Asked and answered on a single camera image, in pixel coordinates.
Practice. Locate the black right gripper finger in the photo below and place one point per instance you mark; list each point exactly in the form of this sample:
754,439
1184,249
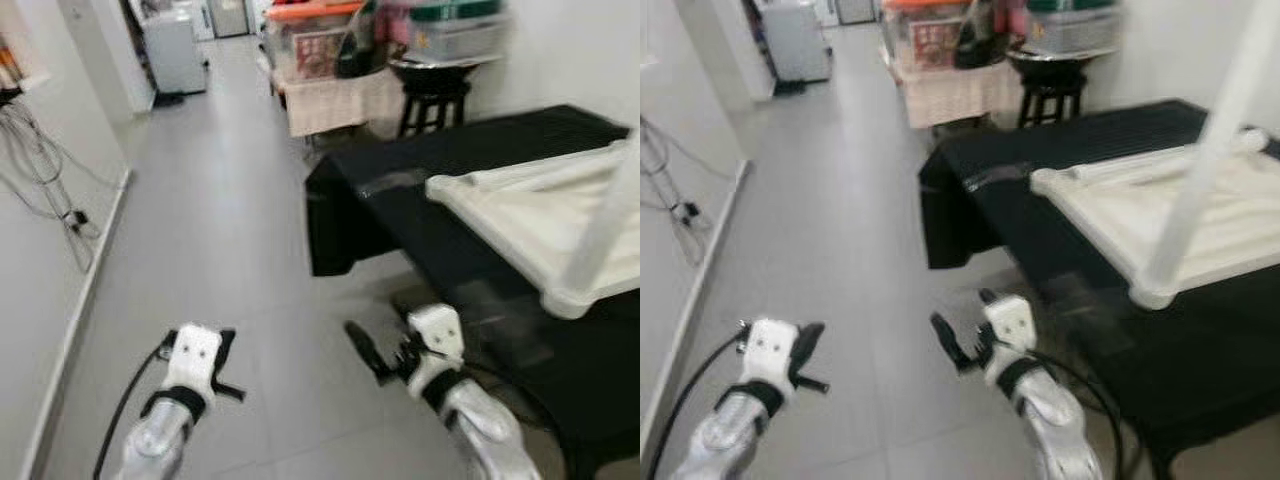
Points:
950,340
365,350
990,297
410,313

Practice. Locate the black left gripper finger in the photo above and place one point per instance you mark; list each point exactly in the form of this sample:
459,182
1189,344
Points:
808,342
228,345

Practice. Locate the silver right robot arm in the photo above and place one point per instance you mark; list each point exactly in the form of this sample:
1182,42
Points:
480,430
1050,430

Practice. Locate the cream plastic children table top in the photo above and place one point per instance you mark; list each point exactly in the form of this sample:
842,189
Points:
540,225
1115,225

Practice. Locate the black tablecloth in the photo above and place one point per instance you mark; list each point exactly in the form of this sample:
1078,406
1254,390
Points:
1010,220
420,230

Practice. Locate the clear plastic wrap scrap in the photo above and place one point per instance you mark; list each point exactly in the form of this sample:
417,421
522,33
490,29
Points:
1090,315
500,320
390,182
1000,178

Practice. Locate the black round stool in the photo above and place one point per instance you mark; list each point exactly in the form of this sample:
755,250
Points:
432,105
1050,100

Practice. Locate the black bag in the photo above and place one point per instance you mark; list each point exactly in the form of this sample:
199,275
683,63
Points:
975,45
355,55

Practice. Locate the red printed box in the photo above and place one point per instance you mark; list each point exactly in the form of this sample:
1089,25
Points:
935,45
315,50

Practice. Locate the clear plastic storage container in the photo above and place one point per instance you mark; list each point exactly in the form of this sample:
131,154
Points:
1075,25
455,30

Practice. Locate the orange shelf board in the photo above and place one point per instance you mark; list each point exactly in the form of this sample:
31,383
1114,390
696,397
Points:
315,10
925,5

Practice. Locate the white chest freezer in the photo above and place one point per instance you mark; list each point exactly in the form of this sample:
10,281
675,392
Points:
797,40
175,50

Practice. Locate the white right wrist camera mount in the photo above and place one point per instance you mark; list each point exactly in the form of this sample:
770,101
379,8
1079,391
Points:
1012,320
437,330

